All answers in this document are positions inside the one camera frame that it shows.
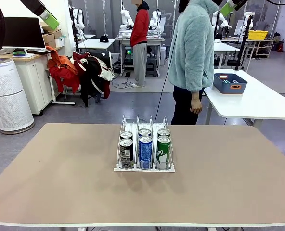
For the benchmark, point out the black tripod pole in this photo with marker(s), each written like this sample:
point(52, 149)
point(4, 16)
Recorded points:
point(244, 43)

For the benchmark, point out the wooden shelf table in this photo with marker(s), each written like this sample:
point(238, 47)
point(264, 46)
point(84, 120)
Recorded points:
point(260, 43)

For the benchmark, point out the person in teal fleece jacket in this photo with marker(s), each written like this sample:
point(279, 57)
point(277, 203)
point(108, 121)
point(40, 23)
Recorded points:
point(190, 48)

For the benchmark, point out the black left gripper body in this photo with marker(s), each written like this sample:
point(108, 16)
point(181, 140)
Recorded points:
point(34, 6)

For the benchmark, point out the thin black stand pole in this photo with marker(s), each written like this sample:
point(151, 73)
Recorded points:
point(216, 24)

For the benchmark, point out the white metal desk leg frame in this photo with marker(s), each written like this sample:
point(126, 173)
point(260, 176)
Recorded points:
point(53, 91)

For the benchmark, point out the red fire extinguisher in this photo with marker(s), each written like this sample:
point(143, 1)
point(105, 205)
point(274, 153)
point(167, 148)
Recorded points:
point(279, 47)

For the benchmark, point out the person's right hand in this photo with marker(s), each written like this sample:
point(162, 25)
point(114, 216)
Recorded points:
point(196, 103)

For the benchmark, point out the black stool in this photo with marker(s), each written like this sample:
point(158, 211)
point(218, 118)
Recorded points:
point(152, 67)

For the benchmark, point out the computer tower with lit fan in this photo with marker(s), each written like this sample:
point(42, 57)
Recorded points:
point(128, 57)

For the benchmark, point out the large white rounded table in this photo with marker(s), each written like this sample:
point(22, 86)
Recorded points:
point(253, 106)

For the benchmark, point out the white cylindrical air purifier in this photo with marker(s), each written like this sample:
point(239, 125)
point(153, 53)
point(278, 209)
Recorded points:
point(7, 96)

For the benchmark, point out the black red white jacket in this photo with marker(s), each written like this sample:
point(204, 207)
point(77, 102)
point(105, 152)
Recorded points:
point(92, 72)

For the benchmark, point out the white lab robot arm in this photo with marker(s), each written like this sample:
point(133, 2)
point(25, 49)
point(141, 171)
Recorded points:
point(126, 18)
point(156, 20)
point(78, 21)
point(224, 23)
point(249, 14)

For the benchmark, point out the orange red jacket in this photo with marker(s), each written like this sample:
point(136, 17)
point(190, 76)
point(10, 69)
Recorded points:
point(63, 72)

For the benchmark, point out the yellow plastic crate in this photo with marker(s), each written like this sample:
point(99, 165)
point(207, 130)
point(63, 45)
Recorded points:
point(258, 34)

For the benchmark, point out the black Pepsi beverage can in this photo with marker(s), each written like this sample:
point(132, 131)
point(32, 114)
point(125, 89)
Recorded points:
point(126, 154)
point(126, 134)

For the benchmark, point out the white cabinet desk wooden top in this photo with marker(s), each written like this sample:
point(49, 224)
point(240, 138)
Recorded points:
point(34, 79)

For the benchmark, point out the brown cardboard box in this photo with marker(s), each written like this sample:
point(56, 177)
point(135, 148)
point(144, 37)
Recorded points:
point(48, 38)
point(43, 26)
point(57, 33)

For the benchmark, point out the black cap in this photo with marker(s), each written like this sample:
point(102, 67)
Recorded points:
point(104, 39)

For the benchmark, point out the green and blue dish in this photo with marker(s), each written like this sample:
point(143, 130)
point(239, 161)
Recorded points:
point(19, 53)

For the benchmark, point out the person in red hoodie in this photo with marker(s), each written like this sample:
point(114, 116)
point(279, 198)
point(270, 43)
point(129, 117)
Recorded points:
point(140, 31)

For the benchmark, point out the person's right forearm fleece sleeve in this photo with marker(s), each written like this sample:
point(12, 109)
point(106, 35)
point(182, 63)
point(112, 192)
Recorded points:
point(195, 77)

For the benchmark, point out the grey metal workbench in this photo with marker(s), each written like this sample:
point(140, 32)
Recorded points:
point(142, 39)

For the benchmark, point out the black computer monitor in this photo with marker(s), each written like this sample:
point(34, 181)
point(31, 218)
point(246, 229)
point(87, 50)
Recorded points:
point(17, 32)

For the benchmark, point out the white plastic storage box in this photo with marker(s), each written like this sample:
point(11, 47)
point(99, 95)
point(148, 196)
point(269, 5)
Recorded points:
point(60, 42)

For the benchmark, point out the white work table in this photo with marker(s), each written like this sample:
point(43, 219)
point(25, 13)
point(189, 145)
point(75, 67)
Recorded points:
point(225, 47)
point(94, 44)

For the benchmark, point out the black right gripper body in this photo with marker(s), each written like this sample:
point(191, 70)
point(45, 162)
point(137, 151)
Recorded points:
point(240, 3)

